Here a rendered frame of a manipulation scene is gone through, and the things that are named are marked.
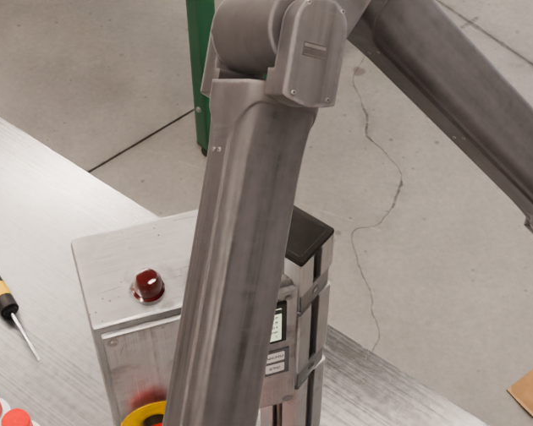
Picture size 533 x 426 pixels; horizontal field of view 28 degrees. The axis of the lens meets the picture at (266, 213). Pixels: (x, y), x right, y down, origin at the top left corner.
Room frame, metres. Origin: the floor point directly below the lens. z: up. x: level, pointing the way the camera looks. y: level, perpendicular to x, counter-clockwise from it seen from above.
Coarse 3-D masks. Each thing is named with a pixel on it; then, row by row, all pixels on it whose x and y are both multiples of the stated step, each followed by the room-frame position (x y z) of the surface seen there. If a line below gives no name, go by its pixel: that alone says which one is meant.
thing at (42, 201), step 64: (0, 128) 1.27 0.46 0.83; (0, 192) 1.13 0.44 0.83; (64, 192) 1.13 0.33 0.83; (0, 256) 0.99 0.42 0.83; (64, 256) 0.99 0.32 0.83; (0, 320) 0.87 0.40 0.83; (64, 320) 0.87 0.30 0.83; (0, 384) 0.77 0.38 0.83; (64, 384) 0.77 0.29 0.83; (384, 384) 0.76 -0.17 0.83
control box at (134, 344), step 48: (96, 240) 0.53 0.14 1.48; (144, 240) 0.53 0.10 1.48; (192, 240) 0.53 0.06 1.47; (96, 288) 0.48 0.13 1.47; (288, 288) 0.48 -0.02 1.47; (96, 336) 0.44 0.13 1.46; (144, 336) 0.45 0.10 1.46; (288, 336) 0.48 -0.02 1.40; (144, 384) 0.44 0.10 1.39; (288, 384) 0.48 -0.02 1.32
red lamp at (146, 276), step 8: (144, 272) 0.48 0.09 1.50; (152, 272) 0.48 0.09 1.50; (136, 280) 0.47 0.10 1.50; (144, 280) 0.47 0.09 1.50; (152, 280) 0.47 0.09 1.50; (160, 280) 0.47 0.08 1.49; (136, 288) 0.47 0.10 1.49; (144, 288) 0.47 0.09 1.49; (152, 288) 0.47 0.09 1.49; (160, 288) 0.47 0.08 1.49; (136, 296) 0.47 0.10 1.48; (144, 296) 0.46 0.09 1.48; (152, 296) 0.47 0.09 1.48; (160, 296) 0.47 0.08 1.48; (144, 304) 0.46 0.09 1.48; (152, 304) 0.46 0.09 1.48
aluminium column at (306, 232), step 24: (312, 216) 0.53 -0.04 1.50; (288, 240) 0.51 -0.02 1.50; (312, 240) 0.51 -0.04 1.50; (288, 264) 0.49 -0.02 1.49; (312, 264) 0.49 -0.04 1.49; (312, 312) 0.51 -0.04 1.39; (312, 336) 0.51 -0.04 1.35; (312, 384) 0.51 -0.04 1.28; (264, 408) 0.51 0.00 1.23; (288, 408) 0.49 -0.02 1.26; (312, 408) 0.51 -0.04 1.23
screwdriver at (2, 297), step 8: (0, 280) 0.93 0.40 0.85; (0, 288) 0.91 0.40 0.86; (0, 296) 0.90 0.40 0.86; (8, 296) 0.90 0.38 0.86; (0, 304) 0.89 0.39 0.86; (8, 304) 0.88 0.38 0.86; (16, 304) 0.89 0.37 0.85; (0, 312) 0.88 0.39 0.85; (8, 312) 0.88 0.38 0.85; (16, 312) 0.88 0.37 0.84; (16, 320) 0.86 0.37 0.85; (24, 336) 0.84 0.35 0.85; (32, 344) 0.82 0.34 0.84; (40, 360) 0.80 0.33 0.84
